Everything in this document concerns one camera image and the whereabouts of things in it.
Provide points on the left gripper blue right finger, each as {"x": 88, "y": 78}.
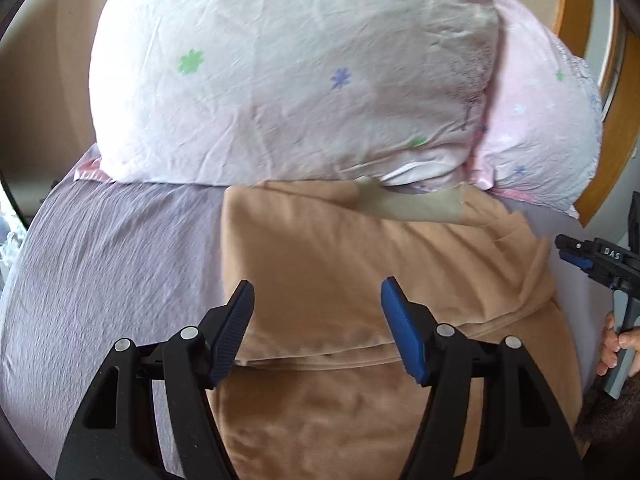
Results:
{"x": 408, "y": 336}

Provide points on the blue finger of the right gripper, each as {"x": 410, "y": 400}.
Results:
{"x": 584, "y": 264}

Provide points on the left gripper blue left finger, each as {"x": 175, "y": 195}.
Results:
{"x": 226, "y": 327}

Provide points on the person's right hand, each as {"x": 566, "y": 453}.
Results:
{"x": 612, "y": 344}

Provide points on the pink floral pillow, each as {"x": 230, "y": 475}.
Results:
{"x": 541, "y": 136}

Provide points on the grey-purple textured bed sheet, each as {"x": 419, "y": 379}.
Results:
{"x": 104, "y": 261}

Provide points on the white floral pillow with tree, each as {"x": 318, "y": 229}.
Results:
{"x": 236, "y": 92}

